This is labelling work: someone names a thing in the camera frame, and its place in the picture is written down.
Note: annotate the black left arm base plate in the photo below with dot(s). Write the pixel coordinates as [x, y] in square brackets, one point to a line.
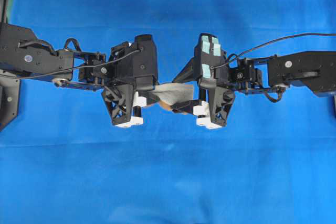
[10, 91]

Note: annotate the blue table cloth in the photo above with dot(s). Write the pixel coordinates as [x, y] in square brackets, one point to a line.
[62, 161]

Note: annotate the white brown sponge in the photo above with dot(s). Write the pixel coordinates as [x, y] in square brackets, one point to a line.
[172, 93]

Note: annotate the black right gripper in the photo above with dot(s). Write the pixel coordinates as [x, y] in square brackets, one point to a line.
[213, 106]

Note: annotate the black taped right wrist camera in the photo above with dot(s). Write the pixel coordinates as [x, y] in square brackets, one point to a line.
[207, 55]

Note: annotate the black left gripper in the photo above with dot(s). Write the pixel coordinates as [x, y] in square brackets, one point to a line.
[122, 100]

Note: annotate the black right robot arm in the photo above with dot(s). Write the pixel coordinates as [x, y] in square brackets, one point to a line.
[270, 76]

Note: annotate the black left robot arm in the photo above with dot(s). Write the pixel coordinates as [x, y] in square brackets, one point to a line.
[28, 57]

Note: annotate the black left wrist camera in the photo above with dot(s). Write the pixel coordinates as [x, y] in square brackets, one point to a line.
[140, 67]

